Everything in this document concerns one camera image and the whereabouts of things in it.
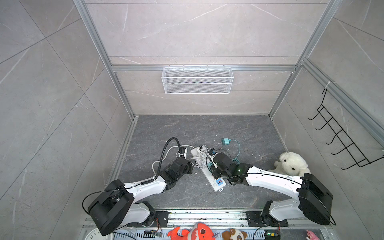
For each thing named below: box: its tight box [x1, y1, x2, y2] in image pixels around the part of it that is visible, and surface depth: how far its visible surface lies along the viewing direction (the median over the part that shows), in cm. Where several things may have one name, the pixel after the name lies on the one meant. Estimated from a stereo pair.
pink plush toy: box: [306, 230, 320, 240], surface depth 69 cm
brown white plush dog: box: [222, 228, 247, 240], surface depth 69 cm
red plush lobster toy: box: [167, 223, 216, 240], surface depth 66 cm
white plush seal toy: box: [268, 152, 311, 177], surface depth 75 cm
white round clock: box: [84, 228, 114, 240], surface depth 67 cm
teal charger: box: [222, 138, 232, 145], surface depth 103 cm
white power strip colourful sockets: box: [190, 144, 227, 193], surface depth 85 cm
